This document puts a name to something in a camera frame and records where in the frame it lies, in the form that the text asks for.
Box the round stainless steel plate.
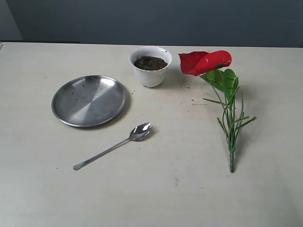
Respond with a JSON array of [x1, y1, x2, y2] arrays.
[[51, 75, 127, 128]]

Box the dark soil in pot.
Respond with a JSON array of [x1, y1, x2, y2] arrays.
[[134, 56, 168, 71]]

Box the stainless steel spork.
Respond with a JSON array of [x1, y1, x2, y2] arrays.
[[72, 122, 152, 170]]

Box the white plastic flower pot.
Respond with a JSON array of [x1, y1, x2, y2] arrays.
[[128, 46, 172, 88]]

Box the red artificial anthurium flower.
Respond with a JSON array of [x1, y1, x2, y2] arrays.
[[178, 50, 257, 173]]

